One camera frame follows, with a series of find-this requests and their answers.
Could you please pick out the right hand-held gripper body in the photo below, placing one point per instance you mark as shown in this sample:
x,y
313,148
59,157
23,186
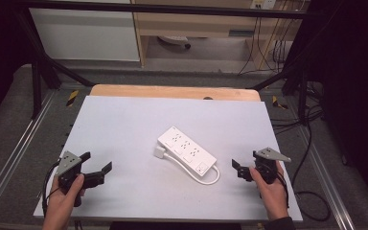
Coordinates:
x,y
267,164

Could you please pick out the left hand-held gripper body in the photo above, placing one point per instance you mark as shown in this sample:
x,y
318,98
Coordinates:
x,y
67,164

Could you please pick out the white plug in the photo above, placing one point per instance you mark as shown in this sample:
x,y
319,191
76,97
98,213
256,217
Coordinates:
x,y
159,152

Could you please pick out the white power strip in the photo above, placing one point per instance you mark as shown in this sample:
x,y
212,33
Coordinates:
x,y
187,150

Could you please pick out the person's right hand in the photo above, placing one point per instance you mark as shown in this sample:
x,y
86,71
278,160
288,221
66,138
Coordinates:
x,y
272,193

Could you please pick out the person's left hand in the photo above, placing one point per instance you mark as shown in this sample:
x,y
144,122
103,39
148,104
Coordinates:
x,y
63,200

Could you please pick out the yellow black tape marker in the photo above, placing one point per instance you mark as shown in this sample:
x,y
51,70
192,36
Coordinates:
x,y
279,103
72,97

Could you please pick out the black curtain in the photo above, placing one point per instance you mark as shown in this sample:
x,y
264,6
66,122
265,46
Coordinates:
x,y
0,48
354,96

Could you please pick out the white cabinet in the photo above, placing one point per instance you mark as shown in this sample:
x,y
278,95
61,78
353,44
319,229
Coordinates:
x,y
83,33

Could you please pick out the chair base with caster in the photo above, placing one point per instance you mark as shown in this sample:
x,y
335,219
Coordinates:
x,y
175,40

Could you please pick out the light wooden desk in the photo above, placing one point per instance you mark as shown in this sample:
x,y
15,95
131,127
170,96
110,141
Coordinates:
x,y
198,24

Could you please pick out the aluminium floor rail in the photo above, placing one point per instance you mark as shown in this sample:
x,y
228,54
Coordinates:
x,y
327,179
16,150

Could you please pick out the white wall socket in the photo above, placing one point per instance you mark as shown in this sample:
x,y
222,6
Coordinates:
x,y
263,4

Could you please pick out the black metal frame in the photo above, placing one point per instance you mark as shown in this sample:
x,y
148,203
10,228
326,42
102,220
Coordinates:
x,y
159,8

